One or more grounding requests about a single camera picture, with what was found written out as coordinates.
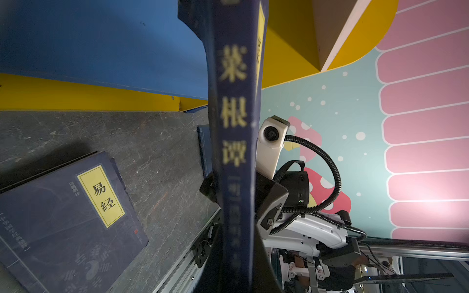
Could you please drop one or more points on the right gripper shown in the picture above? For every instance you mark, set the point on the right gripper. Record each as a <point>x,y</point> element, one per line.
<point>263,205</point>

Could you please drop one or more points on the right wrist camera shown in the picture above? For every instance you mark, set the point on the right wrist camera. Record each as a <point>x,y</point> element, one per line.
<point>270,142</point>

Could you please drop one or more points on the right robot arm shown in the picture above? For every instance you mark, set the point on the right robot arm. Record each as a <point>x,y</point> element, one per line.
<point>279,219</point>

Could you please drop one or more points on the dark blue thread-bound book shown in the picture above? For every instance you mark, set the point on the dark blue thread-bound book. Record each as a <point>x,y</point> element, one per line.
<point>233,34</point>

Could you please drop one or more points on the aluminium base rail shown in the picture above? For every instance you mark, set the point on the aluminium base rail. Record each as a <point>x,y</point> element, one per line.
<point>186,271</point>

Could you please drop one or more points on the dark blue bagua cover book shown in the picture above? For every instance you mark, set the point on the dark blue bagua cover book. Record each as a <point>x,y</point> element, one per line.
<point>70,229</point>

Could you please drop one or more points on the yellow bookshelf pink blue shelves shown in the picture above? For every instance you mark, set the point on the yellow bookshelf pink blue shelves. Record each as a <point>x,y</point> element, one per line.
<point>138,56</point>

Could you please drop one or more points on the blue book yellow label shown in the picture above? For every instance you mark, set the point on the blue book yellow label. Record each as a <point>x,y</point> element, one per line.
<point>205,148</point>

